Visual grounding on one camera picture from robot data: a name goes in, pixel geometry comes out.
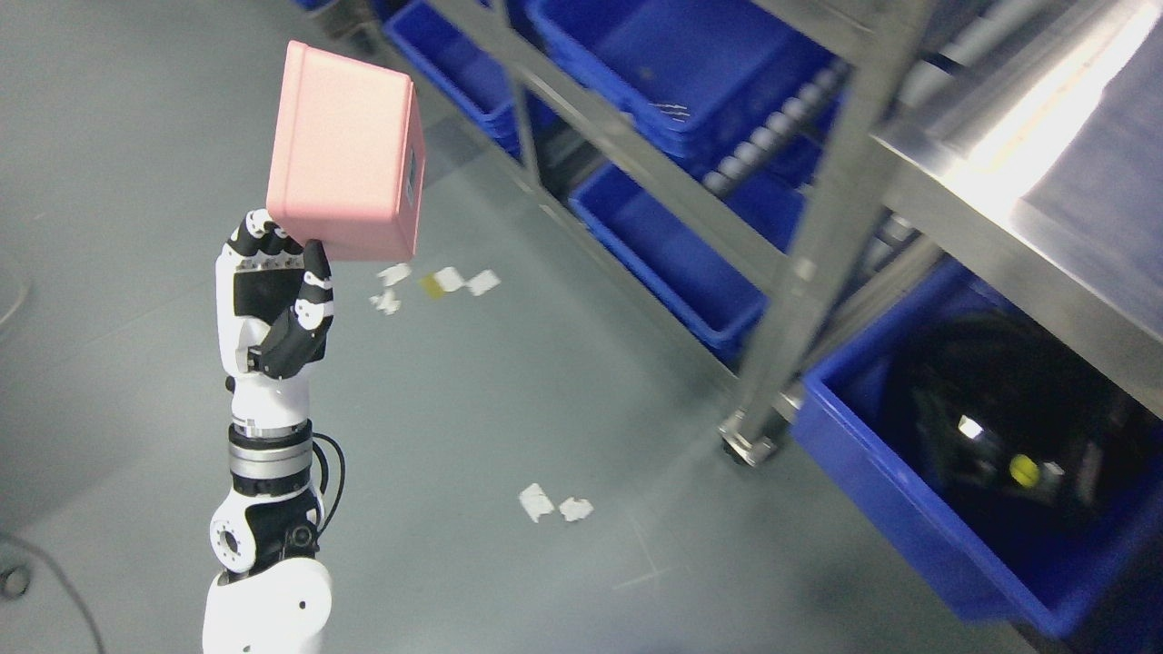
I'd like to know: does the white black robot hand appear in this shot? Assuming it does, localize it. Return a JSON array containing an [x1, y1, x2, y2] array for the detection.
[[214, 209, 335, 431]]

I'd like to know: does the pink storage box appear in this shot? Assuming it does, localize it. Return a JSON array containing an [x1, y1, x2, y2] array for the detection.
[[264, 41, 424, 263]]

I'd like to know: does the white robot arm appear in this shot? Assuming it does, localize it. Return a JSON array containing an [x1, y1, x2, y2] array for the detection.
[[201, 420, 333, 653]]

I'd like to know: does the blue bin left shelf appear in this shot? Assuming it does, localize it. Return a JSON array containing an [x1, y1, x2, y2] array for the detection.
[[381, 1, 521, 158]]

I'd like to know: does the blue shelf container with box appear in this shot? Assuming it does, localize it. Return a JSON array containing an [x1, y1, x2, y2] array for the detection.
[[527, 1, 834, 177]]

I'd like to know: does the steel shelf rack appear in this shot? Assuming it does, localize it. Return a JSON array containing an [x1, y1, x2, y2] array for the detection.
[[309, 0, 909, 391]]

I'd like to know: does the blue bin lower middle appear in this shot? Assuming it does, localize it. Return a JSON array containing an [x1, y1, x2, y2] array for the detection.
[[568, 164, 768, 363]]

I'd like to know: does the black equipment in bin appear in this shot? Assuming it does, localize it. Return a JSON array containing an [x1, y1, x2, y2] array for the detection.
[[883, 310, 1160, 533]]

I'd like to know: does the stainless steel table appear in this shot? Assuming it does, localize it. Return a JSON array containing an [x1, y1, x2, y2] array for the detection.
[[720, 1, 1160, 465]]

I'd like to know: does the blue bin with black gear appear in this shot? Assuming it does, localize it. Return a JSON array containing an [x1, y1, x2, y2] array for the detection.
[[790, 258, 1160, 653]]

